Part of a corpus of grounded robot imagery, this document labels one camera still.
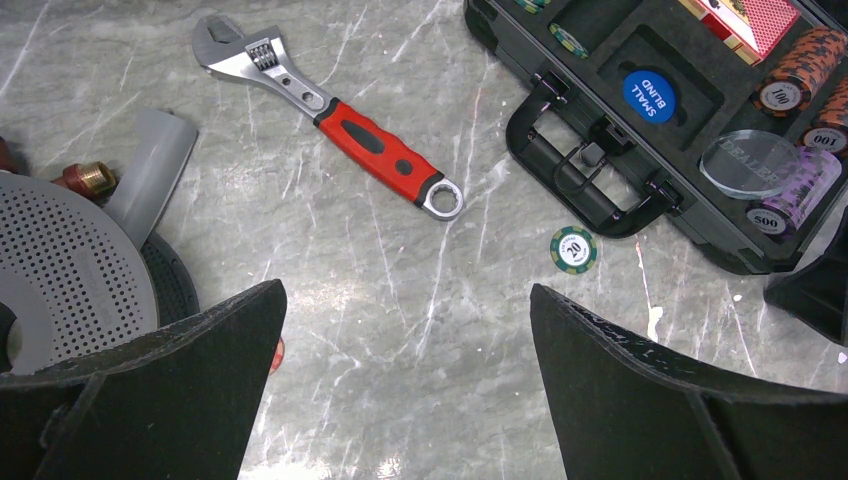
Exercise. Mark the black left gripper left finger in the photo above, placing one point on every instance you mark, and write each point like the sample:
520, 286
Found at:
177, 403

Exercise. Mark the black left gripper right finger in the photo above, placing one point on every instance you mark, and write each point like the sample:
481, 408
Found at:
626, 407

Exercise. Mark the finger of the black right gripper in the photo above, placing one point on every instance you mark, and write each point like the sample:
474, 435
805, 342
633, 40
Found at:
817, 294

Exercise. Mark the purple chip stack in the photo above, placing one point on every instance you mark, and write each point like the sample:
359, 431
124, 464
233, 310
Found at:
780, 217

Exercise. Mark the clear dealer button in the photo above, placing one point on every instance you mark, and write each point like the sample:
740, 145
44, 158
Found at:
750, 164

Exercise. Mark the orange chip stack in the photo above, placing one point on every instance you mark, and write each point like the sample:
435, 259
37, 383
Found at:
828, 129
798, 76

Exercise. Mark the green poker chip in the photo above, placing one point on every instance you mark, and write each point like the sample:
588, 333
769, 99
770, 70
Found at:
573, 250

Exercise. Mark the black poker case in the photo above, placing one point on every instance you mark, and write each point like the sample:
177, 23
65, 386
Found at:
616, 172

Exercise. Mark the blue small blind button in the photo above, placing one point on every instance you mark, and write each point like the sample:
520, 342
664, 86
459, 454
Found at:
651, 95

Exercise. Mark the red playing card deck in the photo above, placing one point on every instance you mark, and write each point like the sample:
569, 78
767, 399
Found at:
749, 28

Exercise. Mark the small red white chip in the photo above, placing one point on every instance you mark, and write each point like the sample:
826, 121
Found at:
278, 356

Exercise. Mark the grey filament spool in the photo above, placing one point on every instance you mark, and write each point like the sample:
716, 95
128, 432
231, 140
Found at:
73, 283

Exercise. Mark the brass red fitting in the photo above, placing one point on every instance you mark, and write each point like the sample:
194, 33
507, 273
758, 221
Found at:
94, 181

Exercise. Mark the grey cylinder part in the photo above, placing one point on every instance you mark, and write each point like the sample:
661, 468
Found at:
144, 189

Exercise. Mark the green chip in case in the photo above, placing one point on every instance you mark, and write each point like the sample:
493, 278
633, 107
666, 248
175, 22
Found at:
568, 41

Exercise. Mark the red handled adjustable wrench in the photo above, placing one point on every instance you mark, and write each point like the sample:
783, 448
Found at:
261, 59

